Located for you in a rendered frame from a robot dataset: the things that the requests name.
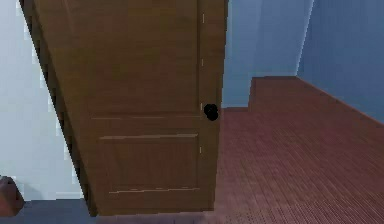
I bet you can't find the brown wooden room door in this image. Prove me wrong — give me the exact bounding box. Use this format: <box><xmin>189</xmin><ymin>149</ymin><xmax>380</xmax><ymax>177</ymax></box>
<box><xmin>19</xmin><ymin>0</ymin><xmax>230</xmax><ymax>217</ymax></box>

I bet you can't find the black round door handle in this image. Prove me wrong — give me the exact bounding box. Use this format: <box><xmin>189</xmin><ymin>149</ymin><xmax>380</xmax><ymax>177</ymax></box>
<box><xmin>203</xmin><ymin>103</ymin><xmax>220</xmax><ymax>122</ymax></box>

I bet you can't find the reddish brown rounded object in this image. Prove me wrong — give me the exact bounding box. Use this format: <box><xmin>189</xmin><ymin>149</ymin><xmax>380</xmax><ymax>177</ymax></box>
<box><xmin>0</xmin><ymin>175</ymin><xmax>25</xmax><ymax>218</ymax></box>

